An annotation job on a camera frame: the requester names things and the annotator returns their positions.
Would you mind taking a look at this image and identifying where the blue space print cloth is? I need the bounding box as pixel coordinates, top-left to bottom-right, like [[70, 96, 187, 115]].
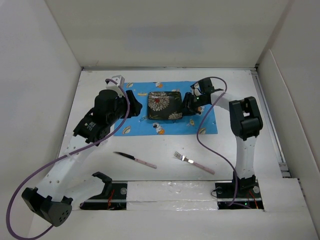
[[113, 80, 219, 137]]

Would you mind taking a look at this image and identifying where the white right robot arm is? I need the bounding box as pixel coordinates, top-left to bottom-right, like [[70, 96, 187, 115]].
[[182, 76, 263, 197]]

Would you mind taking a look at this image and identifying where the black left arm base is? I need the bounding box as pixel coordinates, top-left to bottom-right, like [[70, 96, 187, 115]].
[[80, 181, 128, 211]]

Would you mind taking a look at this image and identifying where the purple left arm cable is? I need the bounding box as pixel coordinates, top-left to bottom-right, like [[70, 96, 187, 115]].
[[5, 78, 131, 239]]

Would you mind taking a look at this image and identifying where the pink handled knife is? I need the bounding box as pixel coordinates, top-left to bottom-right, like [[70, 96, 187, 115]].
[[113, 151, 157, 169]]

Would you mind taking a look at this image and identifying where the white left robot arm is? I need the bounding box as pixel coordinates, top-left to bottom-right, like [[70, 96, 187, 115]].
[[21, 89, 142, 227]]

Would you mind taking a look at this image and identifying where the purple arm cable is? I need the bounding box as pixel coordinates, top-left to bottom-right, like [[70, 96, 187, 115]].
[[196, 76, 238, 207], [5, 78, 131, 239]]

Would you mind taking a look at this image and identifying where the black floral square plate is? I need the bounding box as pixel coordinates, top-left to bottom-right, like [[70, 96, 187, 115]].
[[147, 91, 183, 121]]

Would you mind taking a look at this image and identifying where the pink handled fork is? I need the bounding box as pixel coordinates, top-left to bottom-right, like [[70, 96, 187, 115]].
[[173, 151, 215, 175]]

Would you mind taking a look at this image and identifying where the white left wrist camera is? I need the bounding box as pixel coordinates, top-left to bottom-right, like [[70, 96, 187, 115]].
[[105, 75, 125, 87]]

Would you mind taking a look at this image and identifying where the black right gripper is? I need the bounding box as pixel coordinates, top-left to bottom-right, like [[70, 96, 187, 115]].
[[176, 91, 208, 117]]

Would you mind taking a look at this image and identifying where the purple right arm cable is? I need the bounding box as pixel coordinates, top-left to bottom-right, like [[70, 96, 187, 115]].
[[196, 76, 238, 207]]

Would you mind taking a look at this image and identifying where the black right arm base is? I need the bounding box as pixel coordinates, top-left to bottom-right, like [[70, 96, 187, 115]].
[[210, 181, 264, 210]]

